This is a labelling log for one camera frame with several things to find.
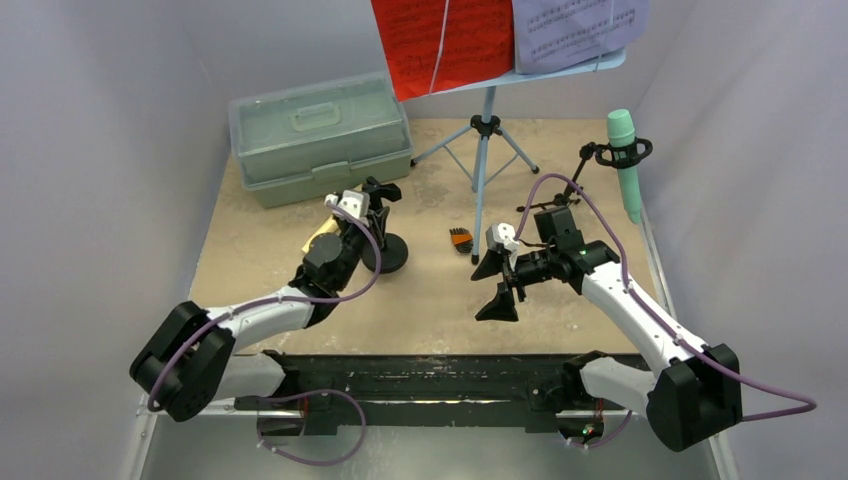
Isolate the cream yellow microphone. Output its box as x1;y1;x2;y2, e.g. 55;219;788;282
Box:
301;214;340;254

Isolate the black round-base microphone stand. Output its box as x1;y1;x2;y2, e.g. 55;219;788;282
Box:
361;176;409;274

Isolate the black tripod microphone stand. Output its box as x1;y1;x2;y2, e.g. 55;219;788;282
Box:
515;137;655;215

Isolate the mint green microphone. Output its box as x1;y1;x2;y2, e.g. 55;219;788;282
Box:
606;109;642;224

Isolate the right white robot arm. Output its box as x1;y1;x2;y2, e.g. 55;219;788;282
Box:
472;207;743;452

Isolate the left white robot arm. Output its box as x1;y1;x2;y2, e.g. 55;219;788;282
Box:
129;190;380;422

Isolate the orange black hex key set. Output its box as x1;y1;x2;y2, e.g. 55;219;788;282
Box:
449;227;474;255

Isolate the grey-green plastic toolbox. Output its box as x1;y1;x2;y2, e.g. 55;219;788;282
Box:
228;71;413;209

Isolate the light blue music stand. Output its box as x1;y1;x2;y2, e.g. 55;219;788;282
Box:
410;48;626;265

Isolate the red sheet music page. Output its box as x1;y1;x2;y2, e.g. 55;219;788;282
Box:
371;0;514;101

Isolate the lavender sheet music page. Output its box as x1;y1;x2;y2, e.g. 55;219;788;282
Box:
512;0;651;75

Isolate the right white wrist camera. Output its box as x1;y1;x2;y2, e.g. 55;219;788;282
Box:
485;222;520;258

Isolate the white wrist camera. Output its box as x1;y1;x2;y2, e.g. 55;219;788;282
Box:
324;190;370;223
485;222;520;258

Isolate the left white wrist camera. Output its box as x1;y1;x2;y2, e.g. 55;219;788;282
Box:
324;190;370;223

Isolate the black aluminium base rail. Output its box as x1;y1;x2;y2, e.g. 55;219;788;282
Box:
135;354;737;439

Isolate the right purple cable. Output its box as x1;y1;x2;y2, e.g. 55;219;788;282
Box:
513;173;819;425

